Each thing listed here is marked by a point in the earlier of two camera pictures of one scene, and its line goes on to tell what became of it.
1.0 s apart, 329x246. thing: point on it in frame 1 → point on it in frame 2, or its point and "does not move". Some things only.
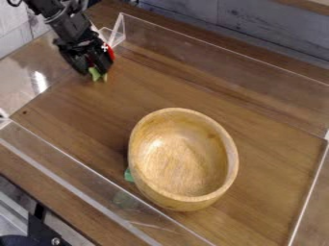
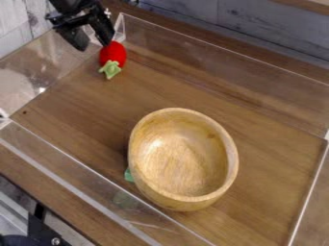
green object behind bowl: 128,175 does not move
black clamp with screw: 40,233 does not move
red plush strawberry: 93,71 → 112,58
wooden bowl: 182,159 does not move
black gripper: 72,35 → 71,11
